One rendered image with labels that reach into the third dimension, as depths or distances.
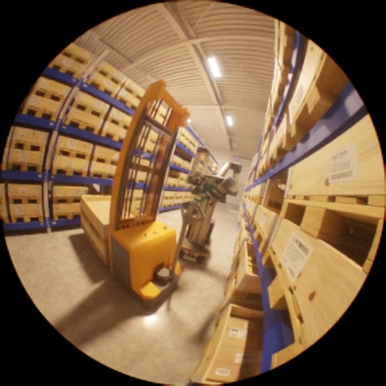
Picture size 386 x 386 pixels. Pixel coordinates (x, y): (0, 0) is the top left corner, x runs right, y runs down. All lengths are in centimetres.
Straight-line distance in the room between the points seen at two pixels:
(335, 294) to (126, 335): 159
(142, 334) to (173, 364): 47
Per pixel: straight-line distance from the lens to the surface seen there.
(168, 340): 163
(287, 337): 59
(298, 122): 99
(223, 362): 120
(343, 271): 37
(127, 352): 159
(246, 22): 647
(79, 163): 273
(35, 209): 289
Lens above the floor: 158
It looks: 5 degrees down
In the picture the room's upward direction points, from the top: 15 degrees clockwise
